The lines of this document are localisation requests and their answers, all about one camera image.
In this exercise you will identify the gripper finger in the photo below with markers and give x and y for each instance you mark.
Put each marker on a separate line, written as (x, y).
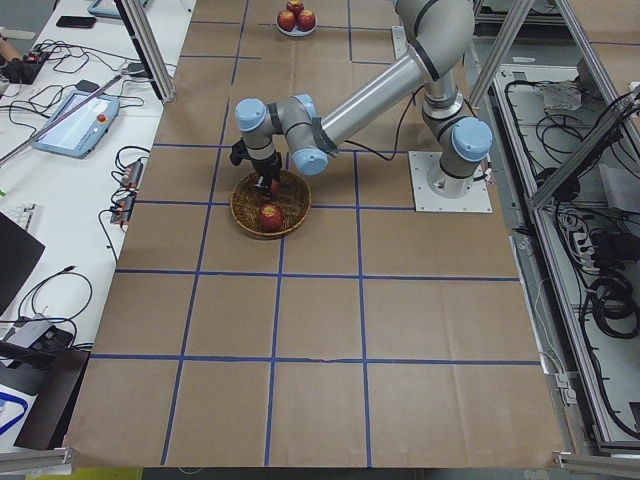
(261, 184)
(275, 186)

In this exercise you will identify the plate apple one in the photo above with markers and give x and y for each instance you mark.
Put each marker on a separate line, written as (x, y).
(295, 6)

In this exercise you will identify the white plate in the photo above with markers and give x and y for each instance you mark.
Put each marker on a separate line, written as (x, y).
(296, 31)

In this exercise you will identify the plate apple three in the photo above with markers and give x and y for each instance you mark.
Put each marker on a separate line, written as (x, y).
(306, 20)

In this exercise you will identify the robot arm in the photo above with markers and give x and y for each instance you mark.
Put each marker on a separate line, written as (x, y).
(437, 33)

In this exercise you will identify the black laptop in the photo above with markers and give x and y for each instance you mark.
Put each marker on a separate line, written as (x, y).
(20, 253)

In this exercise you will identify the plate apple two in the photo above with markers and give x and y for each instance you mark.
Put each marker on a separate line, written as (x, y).
(286, 20)

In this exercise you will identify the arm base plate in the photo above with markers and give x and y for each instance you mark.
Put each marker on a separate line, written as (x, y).
(436, 192)
(400, 41)

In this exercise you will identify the yellow-red apple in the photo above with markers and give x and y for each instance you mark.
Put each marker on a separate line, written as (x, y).
(267, 195)

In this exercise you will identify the wicker basket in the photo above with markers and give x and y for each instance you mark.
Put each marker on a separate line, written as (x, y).
(294, 199)

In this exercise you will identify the dark red basket apple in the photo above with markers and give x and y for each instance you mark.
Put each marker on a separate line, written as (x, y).
(270, 217)

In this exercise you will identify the aluminium frame post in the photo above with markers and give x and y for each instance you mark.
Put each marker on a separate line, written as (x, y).
(145, 44)

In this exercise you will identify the black smartphone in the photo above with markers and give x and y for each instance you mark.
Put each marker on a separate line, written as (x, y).
(76, 22)

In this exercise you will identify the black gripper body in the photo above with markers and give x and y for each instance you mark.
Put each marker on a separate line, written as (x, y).
(265, 167)

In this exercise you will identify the blue teach pendant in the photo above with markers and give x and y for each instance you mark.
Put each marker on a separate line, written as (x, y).
(78, 134)
(104, 9)

